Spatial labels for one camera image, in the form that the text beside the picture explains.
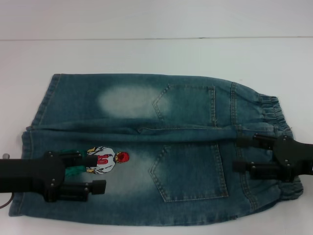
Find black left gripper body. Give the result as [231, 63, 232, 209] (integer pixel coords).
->
[0, 151, 67, 203]

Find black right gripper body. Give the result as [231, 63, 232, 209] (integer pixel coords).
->
[273, 135, 313, 177]

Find blue denim shorts with print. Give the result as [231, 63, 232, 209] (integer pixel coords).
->
[9, 73, 304, 235]

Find thin dark cable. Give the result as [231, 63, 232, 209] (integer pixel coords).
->
[0, 193, 14, 210]

